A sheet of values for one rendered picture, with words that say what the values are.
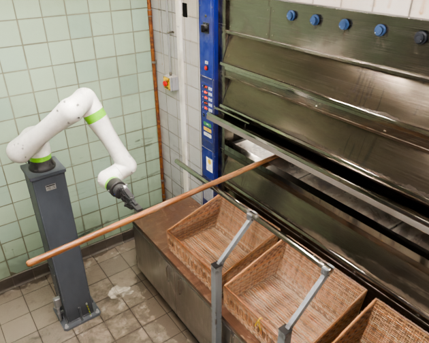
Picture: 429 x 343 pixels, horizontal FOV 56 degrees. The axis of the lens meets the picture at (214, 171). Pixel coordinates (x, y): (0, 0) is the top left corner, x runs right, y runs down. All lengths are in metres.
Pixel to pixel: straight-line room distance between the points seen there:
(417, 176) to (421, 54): 0.47
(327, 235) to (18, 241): 2.28
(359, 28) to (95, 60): 1.89
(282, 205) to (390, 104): 0.93
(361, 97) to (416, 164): 0.35
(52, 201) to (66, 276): 0.58
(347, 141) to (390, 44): 0.46
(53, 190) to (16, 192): 0.71
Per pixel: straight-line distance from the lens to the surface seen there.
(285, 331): 1.81
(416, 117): 1.74
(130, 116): 3.31
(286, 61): 2.15
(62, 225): 2.71
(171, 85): 3.00
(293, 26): 2.10
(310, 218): 2.30
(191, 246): 2.74
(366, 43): 1.85
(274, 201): 2.46
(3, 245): 3.44
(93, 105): 2.23
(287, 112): 2.20
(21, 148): 2.30
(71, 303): 3.10
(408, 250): 1.98
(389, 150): 1.87
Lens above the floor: 2.33
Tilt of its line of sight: 29 degrees down
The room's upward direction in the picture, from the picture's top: straight up
